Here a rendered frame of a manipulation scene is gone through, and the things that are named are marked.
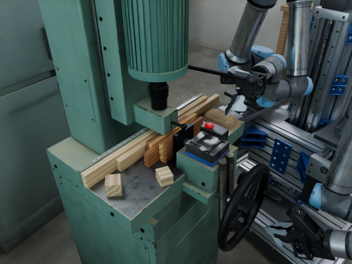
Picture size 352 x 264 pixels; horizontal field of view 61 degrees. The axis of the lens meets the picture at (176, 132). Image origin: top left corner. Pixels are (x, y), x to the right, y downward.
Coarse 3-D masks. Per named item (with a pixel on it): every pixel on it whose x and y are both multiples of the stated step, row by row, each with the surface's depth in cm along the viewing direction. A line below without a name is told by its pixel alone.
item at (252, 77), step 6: (192, 66) 97; (210, 72) 93; (216, 72) 92; (222, 72) 91; (234, 78) 89; (240, 78) 87; (246, 78) 86; (252, 78) 84; (258, 78) 85; (252, 84) 85
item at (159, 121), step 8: (136, 104) 98; (144, 104) 98; (136, 112) 99; (144, 112) 96; (152, 112) 94; (160, 112) 94; (168, 112) 94; (176, 112) 95; (136, 120) 101; (144, 120) 98; (152, 120) 95; (160, 120) 93; (168, 120) 94; (176, 120) 97; (152, 128) 97; (160, 128) 95; (168, 128) 95
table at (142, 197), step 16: (240, 128) 113; (176, 160) 95; (128, 176) 89; (144, 176) 89; (176, 176) 89; (96, 192) 84; (128, 192) 84; (144, 192) 84; (160, 192) 84; (176, 192) 90; (192, 192) 89; (208, 192) 88; (112, 208) 80; (128, 208) 79; (144, 208) 79; (160, 208) 86; (128, 224) 78; (144, 224) 82
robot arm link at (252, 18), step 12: (252, 0) 106; (264, 0) 104; (276, 0) 106; (252, 12) 111; (264, 12) 110; (240, 24) 119; (252, 24) 115; (240, 36) 121; (252, 36) 120; (228, 48) 133; (240, 48) 126; (228, 60) 132; (240, 60) 130
